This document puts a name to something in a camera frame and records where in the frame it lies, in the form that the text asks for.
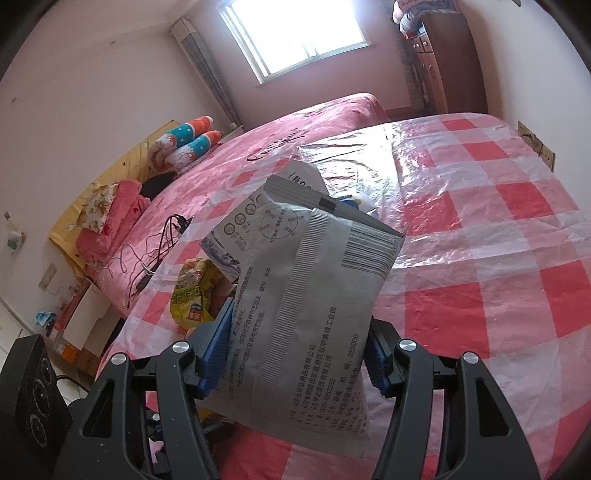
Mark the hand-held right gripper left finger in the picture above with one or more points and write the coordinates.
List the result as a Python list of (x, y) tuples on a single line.
[(217, 344)]

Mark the black power strip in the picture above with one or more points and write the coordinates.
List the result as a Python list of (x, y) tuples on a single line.
[(182, 224)]

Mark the beige wall socket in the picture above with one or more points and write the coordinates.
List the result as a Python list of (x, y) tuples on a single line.
[(47, 277)]

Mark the pink sheet bed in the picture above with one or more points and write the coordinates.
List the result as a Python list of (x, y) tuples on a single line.
[(277, 138)]

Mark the white bedside cabinet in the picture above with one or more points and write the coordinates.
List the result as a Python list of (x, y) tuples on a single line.
[(87, 314)]

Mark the black speaker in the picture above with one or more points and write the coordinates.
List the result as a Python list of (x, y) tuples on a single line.
[(32, 392)]

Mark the blue crumpled cloth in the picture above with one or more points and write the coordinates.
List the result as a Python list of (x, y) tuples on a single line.
[(45, 318)]

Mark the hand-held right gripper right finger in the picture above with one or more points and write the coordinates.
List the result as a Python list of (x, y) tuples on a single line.
[(376, 364)]

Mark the floral pillow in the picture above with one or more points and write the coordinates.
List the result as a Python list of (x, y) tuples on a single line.
[(99, 205)]

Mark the black cloth bundle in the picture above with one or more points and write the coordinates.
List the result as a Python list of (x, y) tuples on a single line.
[(157, 184)]

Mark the brown wooden cabinet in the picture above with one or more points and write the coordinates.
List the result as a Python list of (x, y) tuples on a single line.
[(457, 69)]

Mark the grey checked curtain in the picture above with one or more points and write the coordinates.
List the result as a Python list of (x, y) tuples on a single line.
[(207, 69), (411, 69)]

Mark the white yogurt pouch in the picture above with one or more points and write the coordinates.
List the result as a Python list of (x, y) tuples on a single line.
[(364, 203)]

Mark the beige wall outlet strip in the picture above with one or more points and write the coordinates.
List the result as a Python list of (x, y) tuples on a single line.
[(535, 145)]

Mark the yellow star headboard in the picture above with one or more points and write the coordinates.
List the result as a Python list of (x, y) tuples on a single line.
[(120, 170)]

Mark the grey barcode packet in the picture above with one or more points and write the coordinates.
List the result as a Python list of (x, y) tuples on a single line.
[(314, 314)]

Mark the red checked plastic tablecloth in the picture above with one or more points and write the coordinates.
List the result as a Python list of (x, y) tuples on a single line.
[(461, 277)]

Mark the pile of folded clothes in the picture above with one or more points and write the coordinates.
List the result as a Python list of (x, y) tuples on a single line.
[(411, 16)]

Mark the white wall fixture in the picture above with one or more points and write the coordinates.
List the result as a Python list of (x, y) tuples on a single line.
[(14, 240)]

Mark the folded pink blanket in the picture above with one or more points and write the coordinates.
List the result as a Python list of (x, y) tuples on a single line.
[(127, 198)]

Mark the bright window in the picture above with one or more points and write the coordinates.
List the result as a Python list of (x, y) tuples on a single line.
[(300, 32)]

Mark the yellow green snack bag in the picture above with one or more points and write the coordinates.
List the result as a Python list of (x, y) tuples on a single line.
[(191, 295)]

